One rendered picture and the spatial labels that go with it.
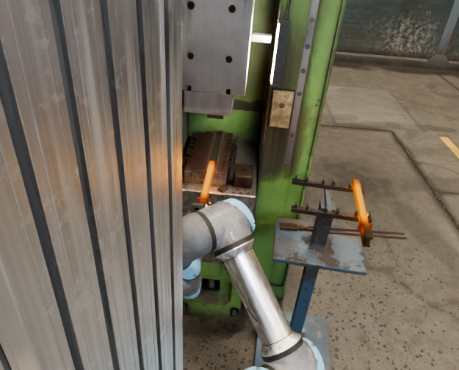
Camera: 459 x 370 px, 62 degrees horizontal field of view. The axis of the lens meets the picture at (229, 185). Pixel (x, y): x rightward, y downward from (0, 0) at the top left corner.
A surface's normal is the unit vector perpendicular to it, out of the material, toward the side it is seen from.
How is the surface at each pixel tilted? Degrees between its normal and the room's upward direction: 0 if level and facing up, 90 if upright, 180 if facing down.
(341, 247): 0
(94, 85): 90
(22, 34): 90
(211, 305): 90
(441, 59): 90
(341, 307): 0
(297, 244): 0
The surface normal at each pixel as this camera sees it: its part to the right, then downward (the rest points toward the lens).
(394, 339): 0.07, -0.83
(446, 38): -0.06, 0.55
